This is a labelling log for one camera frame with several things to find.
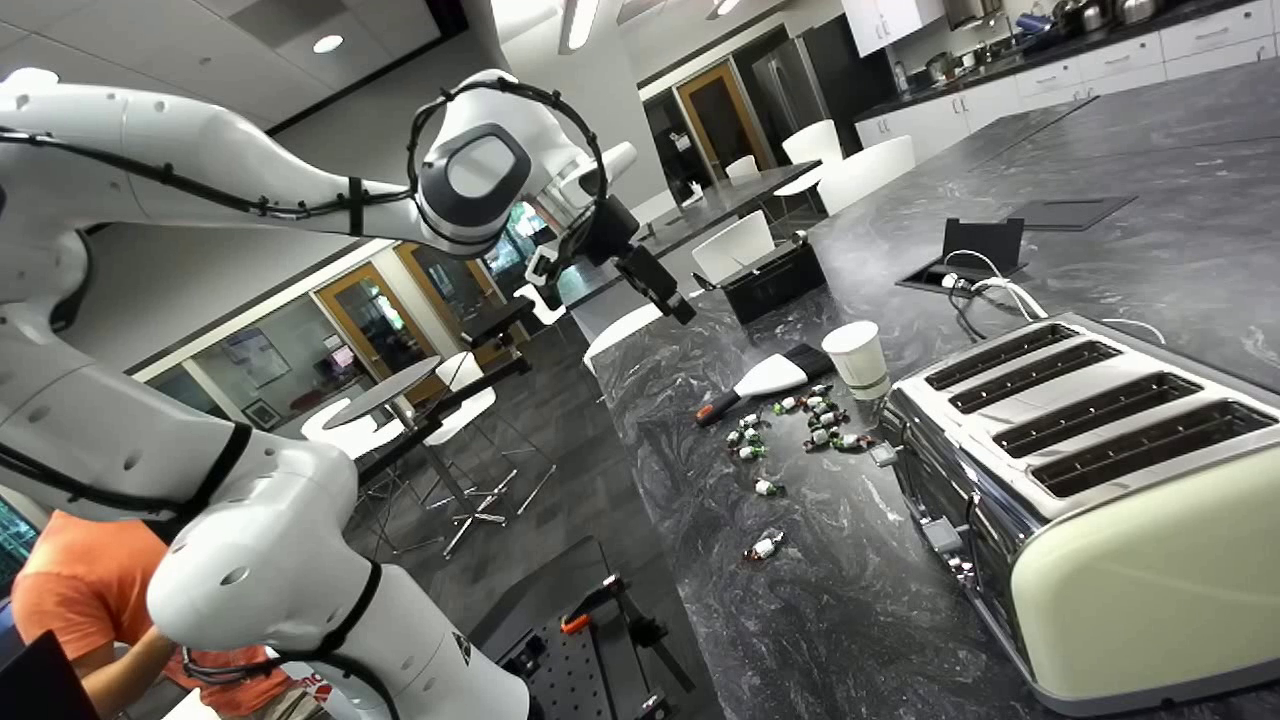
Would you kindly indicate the cream four-slot toaster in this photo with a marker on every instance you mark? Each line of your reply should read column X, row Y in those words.
column 1132, row 533

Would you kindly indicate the white hand brush black bristles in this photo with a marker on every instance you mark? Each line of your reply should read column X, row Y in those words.
column 768, row 377

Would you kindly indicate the white kitchen cabinets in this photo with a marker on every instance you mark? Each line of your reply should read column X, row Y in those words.
column 1067, row 64

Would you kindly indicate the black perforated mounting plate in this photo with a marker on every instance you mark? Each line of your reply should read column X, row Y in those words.
column 573, row 675

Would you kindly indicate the round grey table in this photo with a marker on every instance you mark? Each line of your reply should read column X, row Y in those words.
column 383, row 395

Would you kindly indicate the dark dining table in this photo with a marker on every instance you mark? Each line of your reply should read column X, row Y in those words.
column 727, row 203

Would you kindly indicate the sweet green white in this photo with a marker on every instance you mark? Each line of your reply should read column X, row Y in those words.
column 749, row 428
column 744, row 452
column 853, row 441
column 817, row 439
column 764, row 484
column 768, row 540
column 830, row 419
column 817, row 395
column 784, row 402

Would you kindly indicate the white paper cup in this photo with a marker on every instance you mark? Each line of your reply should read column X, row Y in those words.
column 856, row 357

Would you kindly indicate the person in orange shirt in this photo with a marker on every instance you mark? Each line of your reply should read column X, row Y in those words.
column 94, row 585

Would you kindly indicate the long ceiling light strip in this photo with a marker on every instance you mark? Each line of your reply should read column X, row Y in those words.
column 580, row 23

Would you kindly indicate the black pop-up socket box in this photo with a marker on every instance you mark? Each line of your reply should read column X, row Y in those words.
column 985, row 242

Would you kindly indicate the wooden door frame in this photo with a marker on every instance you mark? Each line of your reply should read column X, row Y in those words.
column 723, row 113

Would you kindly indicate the black storage box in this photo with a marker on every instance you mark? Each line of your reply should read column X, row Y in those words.
column 768, row 278

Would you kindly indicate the black monitor corner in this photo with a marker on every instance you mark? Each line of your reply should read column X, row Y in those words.
column 33, row 681

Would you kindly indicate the round ceiling light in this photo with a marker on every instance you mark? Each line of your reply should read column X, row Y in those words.
column 326, row 43

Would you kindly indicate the metal table base legs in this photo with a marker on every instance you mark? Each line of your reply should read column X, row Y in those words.
column 480, row 511

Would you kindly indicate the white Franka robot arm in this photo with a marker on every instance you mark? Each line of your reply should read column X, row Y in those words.
column 267, row 562

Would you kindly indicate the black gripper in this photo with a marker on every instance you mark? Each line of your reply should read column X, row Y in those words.
column 619, row 237

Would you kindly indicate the wooden glass door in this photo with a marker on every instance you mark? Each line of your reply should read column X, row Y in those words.
column 372, row 323

